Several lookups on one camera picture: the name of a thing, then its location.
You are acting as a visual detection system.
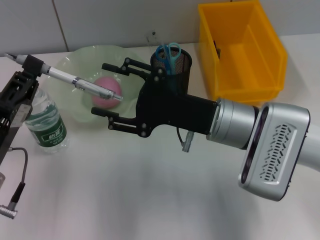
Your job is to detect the right gripper cable with connector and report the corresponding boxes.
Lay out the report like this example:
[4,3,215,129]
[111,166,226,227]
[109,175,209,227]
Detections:
[175,126,195,153]

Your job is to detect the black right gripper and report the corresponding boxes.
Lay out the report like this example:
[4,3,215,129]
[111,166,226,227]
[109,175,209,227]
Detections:
[90,57,219,139]

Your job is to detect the transparent plastic ruler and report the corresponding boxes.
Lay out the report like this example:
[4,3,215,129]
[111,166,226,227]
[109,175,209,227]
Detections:
[145,30,162,50]

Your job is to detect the left gripper cable with connector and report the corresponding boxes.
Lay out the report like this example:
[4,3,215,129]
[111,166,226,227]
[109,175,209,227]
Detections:
[0,146,29,221]

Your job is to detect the yellow plastic bin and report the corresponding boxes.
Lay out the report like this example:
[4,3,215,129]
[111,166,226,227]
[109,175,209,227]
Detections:
[197,0,288,105]

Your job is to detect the clear green-label water bottle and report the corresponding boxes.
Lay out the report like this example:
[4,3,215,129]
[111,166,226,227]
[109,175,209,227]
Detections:
[24,86,70,154]

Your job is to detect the pink toy peach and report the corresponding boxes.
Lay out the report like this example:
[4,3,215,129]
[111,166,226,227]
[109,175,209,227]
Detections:
[91,76,123,109]

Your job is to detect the gripper cable with connector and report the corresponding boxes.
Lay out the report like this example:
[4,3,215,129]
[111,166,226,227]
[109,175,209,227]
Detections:
[0,146,29,221]
[175,126,195,153]

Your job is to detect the pale green glass fruit plate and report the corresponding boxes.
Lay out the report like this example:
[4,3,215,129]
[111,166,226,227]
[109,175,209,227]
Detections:
[46,44,152,124]

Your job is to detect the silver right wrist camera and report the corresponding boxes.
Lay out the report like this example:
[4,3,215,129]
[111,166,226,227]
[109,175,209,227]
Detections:
[236,101,312,202]

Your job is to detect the silver ballpoint pen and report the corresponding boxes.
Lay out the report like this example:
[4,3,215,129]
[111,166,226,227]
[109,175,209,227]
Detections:
[4,52,124,101]

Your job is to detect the black mesh pen holder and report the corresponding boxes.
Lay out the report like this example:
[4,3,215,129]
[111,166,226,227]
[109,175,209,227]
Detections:
[150,47,193,96]

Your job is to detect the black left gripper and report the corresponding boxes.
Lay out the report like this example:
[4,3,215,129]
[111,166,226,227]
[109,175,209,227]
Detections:
[0,54,45,165]

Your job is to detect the blue scissors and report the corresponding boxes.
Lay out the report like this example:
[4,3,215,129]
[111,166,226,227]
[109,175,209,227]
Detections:
[155,42,182,76]

